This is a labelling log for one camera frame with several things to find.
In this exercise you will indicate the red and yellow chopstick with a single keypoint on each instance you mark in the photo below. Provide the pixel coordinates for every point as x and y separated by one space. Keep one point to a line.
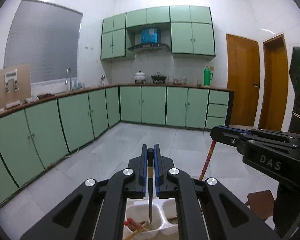
208 158

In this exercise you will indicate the grey window blind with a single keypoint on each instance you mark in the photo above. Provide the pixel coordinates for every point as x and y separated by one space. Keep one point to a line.
42 42

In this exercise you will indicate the green wall cabinets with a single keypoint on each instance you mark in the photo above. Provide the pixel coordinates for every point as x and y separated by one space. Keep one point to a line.
190 35

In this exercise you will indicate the black chopstick yellow band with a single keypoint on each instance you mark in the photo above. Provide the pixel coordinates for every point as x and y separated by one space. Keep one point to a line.
150 180

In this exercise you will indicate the chrome sink faucet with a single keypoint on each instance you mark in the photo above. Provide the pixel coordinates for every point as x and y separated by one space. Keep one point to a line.
69 77

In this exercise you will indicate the green thermos flask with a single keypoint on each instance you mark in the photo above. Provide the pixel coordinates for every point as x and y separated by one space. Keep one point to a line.
207 78

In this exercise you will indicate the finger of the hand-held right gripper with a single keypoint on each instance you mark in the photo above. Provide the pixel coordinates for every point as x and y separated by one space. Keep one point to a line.
236 129
227 136

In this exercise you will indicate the row of glass jars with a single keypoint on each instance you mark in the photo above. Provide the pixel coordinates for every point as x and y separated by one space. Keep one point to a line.
183 81

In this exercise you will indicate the white plastic clip set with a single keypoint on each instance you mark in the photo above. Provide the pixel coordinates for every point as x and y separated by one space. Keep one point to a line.
11 80

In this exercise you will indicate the small white bottle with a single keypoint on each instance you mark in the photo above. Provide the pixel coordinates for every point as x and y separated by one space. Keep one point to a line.
102 80

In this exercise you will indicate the wall switches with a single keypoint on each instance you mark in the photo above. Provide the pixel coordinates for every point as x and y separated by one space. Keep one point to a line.
88 47

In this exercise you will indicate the red chopsticks in holder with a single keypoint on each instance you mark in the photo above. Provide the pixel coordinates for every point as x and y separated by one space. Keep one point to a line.
137 233

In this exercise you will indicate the clear glass cups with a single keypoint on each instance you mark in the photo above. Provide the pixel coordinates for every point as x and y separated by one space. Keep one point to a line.
78 85

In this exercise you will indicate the cardboard panel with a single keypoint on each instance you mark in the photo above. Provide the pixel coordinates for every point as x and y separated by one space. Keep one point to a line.
23 85

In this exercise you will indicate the green base cabinets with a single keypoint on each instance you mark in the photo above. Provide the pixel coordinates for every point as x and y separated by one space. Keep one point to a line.
72 120

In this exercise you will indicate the white lidded pot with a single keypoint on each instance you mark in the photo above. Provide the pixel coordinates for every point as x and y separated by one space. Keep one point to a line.
140 77

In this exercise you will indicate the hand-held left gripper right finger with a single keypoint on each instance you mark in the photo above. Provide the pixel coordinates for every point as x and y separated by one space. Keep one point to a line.
157 172

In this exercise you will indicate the white plastic bag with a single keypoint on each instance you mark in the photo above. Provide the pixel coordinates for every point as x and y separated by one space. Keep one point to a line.
32 98

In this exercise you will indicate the brown wooden stool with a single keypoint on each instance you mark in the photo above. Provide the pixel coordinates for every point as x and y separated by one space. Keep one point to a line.
261 202

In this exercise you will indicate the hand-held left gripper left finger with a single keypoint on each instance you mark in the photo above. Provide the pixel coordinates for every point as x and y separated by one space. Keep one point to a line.
144 172

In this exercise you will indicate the white plastic utensil holder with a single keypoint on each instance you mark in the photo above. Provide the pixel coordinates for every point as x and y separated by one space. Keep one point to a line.
140 210

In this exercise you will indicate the range hood with blue film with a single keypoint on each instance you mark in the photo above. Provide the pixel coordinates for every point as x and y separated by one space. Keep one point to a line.
149 36

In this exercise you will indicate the brown wooden door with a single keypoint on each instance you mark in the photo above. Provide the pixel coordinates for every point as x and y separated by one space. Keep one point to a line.
273 85
241 80

